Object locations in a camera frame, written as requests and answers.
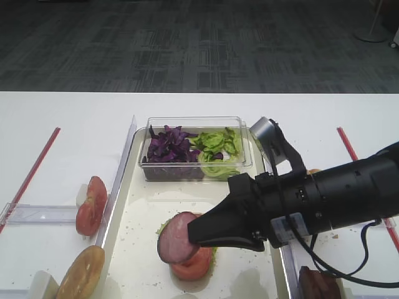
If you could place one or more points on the silver metal tray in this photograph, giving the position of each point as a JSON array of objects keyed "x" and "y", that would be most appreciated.
[{"x": 135, "y": 269}]

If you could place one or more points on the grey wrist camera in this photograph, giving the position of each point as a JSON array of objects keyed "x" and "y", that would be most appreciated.
[{"x": 270, "y": 140}]

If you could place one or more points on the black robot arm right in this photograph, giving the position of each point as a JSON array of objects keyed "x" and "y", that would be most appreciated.
[{"x": 355, "y": 192}]

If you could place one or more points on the sliced meat stack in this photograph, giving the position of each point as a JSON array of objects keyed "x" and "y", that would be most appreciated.
[{"x": 316, "y": 285}]

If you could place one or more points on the left upper acrylic holder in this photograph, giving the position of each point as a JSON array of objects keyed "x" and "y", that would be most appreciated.
[{"x": 26, "y": 214}]

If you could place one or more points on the clear plastic salad container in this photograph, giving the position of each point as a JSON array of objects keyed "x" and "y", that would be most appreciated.
[{"x": 197, "y": 125}]

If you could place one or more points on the green lettuce in container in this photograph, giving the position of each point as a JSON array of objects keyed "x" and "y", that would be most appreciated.
[{"x": 218, "y": 151}]

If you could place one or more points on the left red tape strip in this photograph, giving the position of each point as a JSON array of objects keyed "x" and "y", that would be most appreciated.
[{"x": 29, "y": 177}]

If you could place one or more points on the purple cabbage leaves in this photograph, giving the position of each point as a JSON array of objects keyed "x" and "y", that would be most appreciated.
[{"x": 170, "y": 146}]

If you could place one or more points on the toasted bun half left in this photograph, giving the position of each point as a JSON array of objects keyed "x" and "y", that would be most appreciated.
[{"x": 83, "y": 275}]

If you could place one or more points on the tomato slice on tray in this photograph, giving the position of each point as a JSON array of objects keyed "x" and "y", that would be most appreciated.
[{"x": 196, "y": 267}]

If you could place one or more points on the right red tape strip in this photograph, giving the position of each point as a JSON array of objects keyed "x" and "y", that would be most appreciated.
[{"x": 387, "y": 221}]

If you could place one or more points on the red tape strip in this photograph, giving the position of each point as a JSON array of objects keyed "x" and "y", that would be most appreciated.
[
  {"x": 387, "y": 221},
  {"x": 29, "y": 177}
]

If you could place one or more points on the white block left of bun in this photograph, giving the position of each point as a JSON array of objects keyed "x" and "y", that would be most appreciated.
[{"x": 43, "y": 286}]

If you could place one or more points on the sesame bun rear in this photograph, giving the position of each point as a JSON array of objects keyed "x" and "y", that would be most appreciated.
[{"x": 312, "y": 171}]

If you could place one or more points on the stanchion base background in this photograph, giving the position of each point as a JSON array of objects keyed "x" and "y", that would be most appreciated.
[{"x": 374, "y": 34}]

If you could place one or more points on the round pink meat slice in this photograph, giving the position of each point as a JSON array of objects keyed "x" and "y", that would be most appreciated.
[{"x": 173, "y": 245}]

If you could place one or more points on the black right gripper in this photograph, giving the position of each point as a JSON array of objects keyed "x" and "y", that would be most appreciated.
[{"x": 253, "y": 214}]

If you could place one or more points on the left long acrylic divider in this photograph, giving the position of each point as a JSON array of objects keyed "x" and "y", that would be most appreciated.
[{"x": 110, "y": 211}]

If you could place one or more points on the upright tomato slices left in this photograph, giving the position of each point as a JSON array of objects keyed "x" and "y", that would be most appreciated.
[{"x": 89, "y": 215}]

